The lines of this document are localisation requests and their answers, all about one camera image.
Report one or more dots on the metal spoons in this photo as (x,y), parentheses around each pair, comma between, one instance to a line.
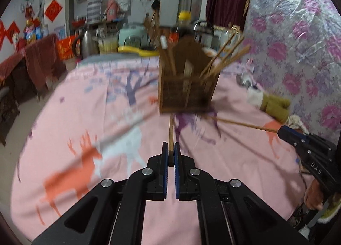
(244,80)

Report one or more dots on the floral plastic wall covering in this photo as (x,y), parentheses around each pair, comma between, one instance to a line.
(295,46)

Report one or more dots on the dark soy sauce bottle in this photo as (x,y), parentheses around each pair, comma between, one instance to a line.
(182,28)

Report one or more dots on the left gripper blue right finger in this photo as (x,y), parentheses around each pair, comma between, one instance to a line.
(229,212)

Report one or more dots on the person's right hand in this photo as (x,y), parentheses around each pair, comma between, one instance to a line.
(313,198)

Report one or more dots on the steel electric kettle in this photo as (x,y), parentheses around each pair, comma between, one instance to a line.
(85,45)

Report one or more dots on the red cloth covered side table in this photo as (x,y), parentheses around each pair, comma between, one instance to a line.
(42,63)

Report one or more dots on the wooden slatted utensil holder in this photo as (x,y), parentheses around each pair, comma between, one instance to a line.
(185,91)

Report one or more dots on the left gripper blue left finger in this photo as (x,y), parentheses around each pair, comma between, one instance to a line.
(112,212)

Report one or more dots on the olive green white glove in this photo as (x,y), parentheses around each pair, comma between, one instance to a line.
(275,106)

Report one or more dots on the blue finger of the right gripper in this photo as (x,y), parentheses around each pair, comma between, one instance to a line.
(292,136)

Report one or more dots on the mint green rice cooker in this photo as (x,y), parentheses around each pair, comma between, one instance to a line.
(134,35)

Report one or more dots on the white refrigerator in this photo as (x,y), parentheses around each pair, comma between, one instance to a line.
(58,16)

